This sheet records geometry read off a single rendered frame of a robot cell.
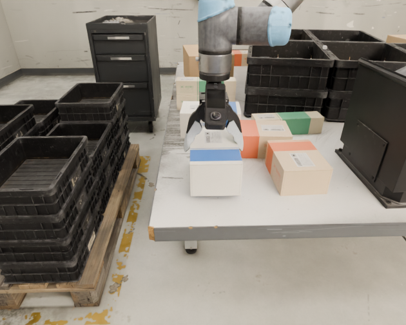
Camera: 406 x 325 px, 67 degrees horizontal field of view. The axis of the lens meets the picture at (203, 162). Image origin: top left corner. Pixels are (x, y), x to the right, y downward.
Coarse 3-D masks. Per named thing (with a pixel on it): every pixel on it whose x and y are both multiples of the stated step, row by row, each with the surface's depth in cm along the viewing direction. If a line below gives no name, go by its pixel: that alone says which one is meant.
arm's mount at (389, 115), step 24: (360, 72) 81; (384, 72) 71; (360, 96) 82; (384, 96) 72; (360, 120) 82; (384, 120) 72; (360, 144) 82; (384, 144) 72; (360, 168) 83; (384, 168) 73; (384, 192) 73
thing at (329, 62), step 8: (248, 48) 122; (320, 48) 122; (248, 56) 109; (328, 56) 109; (256, 64) 108; (264, 64) 108; (272, 64) 108; (280, 64) 107; (288, 64) 107; (296, 64) 106; (304, 64) 106; (312, 64) 106; (320, 64) 105; (328, 64) 105
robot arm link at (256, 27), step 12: (240, 12) 62; (252, 12) 61; (264, 12) 61; (276, 12) 61; (288, 12) 61; (240, 24) 62; (252, 24) 61; (264, 24) 61; (276, 24) 61; (288, 24) 61; (240, 36) 63; (252, 36) 63; (264, 36) 62; (276, 36) 62; (288, 36) 62
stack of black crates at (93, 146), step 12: (60, 132) 170; (72, 132) 172; (84, 132) 172; (96, 132) 172; (108, 132) 164; (96, 144) 170; (108, 144) 167; (96, 156) 144; (108, 156) 163; (96, 168) 146; (108, 168) 165; (108, 180) 162; (108, 192) 164
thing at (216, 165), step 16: (192, 144) 77; (208, 144) 77; (224, 144) 77; (192, 160) 70; (208, 160) 70; (224, 160) 70; (240, 160) 70; (192, 176) 70; (208, 176) 70; (224, 176) 70; (240, 176) 71; (192, 192) 73; (208, 192) 73; (224, 192) 73; (240, 192) 73
